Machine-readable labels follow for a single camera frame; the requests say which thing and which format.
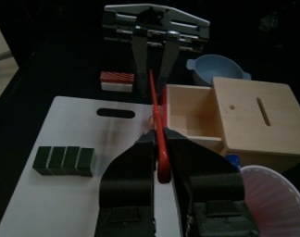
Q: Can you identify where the white cutting board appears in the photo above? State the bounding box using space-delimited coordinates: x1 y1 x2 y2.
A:
0 95 187 237

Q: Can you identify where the dark green sushi roll piece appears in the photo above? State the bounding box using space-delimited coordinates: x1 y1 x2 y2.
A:
61 146 81 177
32 145 53 176
75 147 96 178
47 146 67 176

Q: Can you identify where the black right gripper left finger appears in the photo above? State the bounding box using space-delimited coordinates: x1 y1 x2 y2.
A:
93 129 157 237

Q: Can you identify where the blue plastic utensil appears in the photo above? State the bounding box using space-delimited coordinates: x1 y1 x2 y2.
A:
224 153 240 171

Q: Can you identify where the red toy knife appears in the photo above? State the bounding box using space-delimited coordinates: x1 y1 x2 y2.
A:
147 69 173 185

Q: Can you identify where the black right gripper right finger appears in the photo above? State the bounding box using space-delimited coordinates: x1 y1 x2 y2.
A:
163 128 260 237

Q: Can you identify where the red plastic cup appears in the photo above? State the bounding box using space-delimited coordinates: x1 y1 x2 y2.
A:
238 165 300 237

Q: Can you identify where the wooden box with slot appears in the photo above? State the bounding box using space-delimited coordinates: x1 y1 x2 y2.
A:
211 77 300 174

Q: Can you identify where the blue toy pot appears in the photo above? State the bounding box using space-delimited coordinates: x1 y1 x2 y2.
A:
185 54 252 88

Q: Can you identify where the red white nigiri sushi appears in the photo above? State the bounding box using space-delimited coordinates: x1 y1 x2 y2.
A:
99 71 135 94

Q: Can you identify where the wooden drawer with red front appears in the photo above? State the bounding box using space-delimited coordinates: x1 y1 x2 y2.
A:
157 83 224 154

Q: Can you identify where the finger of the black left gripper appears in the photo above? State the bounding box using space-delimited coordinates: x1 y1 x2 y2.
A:
156 31 180 91
129 29 149 97

